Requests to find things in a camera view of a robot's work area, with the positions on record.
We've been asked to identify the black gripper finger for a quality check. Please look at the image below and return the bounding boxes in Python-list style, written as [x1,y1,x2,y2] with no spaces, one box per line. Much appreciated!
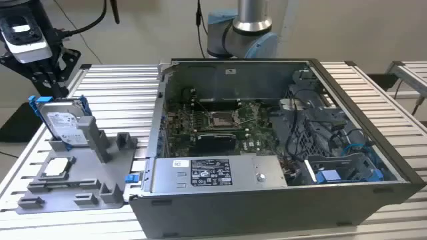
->
[0,52,52,95]
[49,47,82,99]

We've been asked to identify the hard disk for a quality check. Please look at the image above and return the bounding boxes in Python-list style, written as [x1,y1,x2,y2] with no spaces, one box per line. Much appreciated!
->
[28,95,93,152]

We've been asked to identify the grey disk bay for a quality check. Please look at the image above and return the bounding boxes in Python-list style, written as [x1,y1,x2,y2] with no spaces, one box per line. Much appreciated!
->
[268,84,385,186]

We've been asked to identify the black antenna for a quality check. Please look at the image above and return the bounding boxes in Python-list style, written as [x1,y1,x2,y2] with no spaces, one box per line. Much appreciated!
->
[108,0,121,25]

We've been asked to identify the silver CPU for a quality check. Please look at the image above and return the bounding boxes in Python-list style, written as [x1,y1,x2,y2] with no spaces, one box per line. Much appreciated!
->
[42,158,76,177]

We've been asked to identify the grey parts rack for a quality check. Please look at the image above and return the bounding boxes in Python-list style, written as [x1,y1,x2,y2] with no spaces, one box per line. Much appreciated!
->
[14,116,139,215]

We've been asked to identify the thin locking lever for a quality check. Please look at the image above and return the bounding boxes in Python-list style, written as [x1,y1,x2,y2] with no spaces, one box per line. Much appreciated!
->
[199,100,216,118]

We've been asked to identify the CPU socket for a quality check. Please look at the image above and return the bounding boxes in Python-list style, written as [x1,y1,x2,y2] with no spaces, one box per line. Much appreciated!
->
[208,111,241,130]

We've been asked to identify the silver power supply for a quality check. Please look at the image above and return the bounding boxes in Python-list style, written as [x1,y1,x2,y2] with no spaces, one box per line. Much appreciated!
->
[149,155,289,195]

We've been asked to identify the black graphics card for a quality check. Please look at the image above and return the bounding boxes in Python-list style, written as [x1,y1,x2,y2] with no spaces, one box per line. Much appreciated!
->
[195,134,236,154]

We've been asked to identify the metal socket cover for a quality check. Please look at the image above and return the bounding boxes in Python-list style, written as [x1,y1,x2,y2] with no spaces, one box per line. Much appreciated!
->
[232,103,260,126]

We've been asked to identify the green motherboard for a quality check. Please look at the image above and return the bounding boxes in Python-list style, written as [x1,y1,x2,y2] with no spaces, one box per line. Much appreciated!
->
[161,99,281,157]

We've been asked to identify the black open PC case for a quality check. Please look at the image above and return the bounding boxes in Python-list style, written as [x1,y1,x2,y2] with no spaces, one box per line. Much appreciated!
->
[128,58,427,240]

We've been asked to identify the black box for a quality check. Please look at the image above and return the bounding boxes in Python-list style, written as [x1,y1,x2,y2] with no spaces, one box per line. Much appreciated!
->
[367,73,400,92]

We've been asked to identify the metal slat side table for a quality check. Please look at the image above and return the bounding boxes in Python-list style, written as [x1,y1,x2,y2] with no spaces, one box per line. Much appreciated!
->
[385,60,427,98]

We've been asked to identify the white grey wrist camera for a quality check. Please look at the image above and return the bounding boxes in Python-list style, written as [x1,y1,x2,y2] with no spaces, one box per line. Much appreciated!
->
[0,14,53,65]

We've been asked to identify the thick black cable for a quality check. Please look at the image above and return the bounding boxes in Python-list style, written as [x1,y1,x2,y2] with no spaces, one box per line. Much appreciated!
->
[54,0,109,38]

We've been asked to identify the hanging black cable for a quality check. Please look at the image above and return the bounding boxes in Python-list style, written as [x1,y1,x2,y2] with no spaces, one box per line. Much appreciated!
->
[195,0,208,59]

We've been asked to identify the long black wire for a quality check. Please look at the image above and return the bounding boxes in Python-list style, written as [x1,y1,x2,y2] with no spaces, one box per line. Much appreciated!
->
[284,90,311,161]

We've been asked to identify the short black wire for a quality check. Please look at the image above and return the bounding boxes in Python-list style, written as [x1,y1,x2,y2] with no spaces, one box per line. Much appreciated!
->
[328,128,365,161]

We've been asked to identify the blue plastic bracket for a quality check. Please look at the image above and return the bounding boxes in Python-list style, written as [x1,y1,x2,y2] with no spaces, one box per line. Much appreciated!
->
[315,171,343,184]

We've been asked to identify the blue wire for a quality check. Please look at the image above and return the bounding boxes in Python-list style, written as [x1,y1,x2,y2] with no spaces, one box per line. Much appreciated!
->
[341,142,373,164]

